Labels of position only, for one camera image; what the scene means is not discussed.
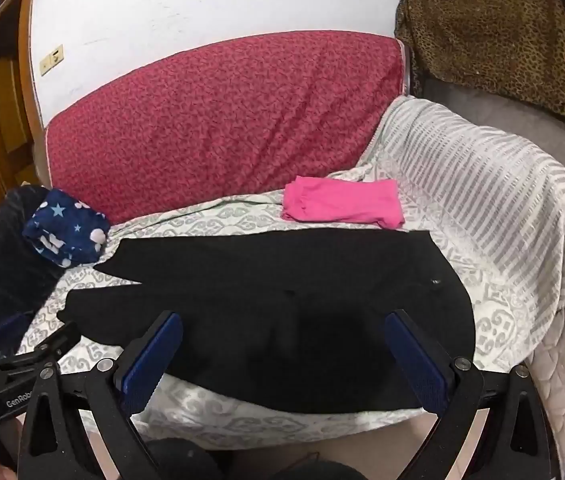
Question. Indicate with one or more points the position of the wall switch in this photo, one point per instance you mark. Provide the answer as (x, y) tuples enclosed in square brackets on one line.
[(52, 59)]

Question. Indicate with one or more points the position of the blue star-printed cloth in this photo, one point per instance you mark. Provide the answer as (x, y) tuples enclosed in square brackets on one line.
[(62, 232)]

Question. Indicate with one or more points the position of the dark cloth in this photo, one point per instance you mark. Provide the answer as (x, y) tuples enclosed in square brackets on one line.
[(7, 270)]

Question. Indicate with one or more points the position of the red patterned cushion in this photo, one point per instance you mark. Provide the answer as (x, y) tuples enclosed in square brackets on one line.
[(222, 120)]

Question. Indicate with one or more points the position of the grey upholstered seat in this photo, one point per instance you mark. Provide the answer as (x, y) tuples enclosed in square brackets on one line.
[(512, 105)]

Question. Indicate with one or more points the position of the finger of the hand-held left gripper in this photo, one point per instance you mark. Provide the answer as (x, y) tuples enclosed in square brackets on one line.
[(10, 327), (57, 340)]

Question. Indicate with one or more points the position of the black pants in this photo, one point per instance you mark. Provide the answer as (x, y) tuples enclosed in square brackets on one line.
[(287, 310)]

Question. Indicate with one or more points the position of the leopard print cloth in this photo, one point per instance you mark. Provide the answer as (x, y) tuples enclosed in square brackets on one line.
[(502, 35)]

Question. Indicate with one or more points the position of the white striped blanket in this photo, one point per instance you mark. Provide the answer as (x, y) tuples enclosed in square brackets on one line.
[(487, 185)]

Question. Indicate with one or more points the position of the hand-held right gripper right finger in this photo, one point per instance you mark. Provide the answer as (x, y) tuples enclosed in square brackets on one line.
[(412, 355)]

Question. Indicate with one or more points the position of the pink garment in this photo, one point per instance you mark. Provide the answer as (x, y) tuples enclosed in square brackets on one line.
[(342, 202)]

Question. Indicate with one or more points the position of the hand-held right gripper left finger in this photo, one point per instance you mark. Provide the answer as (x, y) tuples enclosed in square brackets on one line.
[(155, 355)]

